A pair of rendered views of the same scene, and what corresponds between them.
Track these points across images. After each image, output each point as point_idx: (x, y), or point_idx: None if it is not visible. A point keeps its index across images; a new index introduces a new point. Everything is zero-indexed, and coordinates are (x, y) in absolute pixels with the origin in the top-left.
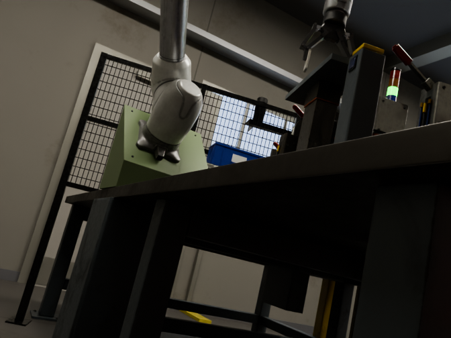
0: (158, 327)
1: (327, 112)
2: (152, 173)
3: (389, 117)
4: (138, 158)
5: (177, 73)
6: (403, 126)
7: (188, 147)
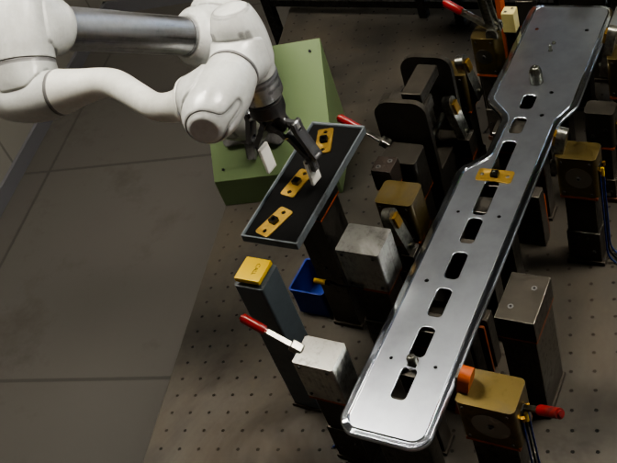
0: None
1: (313, 230)
2: (252, 181)
3: (359, 270)
4: (230, 168)
5: (204, 63)
6: (381, 277)
7: (298, 92)
